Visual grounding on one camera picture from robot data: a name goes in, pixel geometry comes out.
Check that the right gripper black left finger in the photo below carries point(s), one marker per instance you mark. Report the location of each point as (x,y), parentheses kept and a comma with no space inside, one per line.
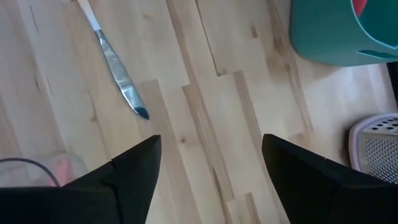
(124,193)

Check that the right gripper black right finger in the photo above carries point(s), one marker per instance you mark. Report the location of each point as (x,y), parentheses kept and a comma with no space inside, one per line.
(311,193)

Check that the pink metal box grater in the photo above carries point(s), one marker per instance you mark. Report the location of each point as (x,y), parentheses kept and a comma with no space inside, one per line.
(382,149)

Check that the clear plastic container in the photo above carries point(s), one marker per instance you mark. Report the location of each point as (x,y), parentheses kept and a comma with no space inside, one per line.
(31,174)

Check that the teal plastic bin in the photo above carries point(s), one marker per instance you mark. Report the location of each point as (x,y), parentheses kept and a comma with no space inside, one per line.
(326,37)

